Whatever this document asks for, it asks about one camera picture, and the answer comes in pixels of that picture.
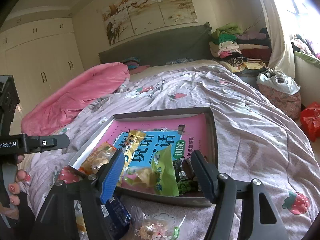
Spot green snack packet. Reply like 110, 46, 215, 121
122, 146, 180, 197

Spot blue cookie packet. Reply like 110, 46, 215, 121
101, 195, 131, 239

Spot clear pink snack packet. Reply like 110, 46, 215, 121
126, 206, 186, 240

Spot left hand painted nails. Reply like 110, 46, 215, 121
1, 170, 28, 222

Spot dark cardboard box tray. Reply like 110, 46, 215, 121
68, 106, 220, 208

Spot black small snack packet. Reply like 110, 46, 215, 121
172, 158, 199, 195

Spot pink blanket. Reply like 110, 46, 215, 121
21, 62, 130, 135

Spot strawberry print quilt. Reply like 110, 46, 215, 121
21, 64, 319, 239

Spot orange clear cracker packet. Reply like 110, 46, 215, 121
78, 141, 117, 175

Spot pink blue book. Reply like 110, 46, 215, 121
89, 113, 209, 197

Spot white wardrobe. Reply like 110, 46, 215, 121
0, 17, 86, 131

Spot red plastic bag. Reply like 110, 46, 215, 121
300, 102, 320, 142

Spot floral bag with white plastic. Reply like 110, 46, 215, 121
257, 68, 301, 119

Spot pile of folded clothes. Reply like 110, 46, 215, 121
209, 23, 272, 73

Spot grey bed headboard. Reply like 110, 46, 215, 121
99, 22, 212, 67

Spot cream curtain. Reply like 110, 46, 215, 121
259, 0, 296, 78

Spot three panel wall painting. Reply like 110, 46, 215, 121
101, 0, 198, 46

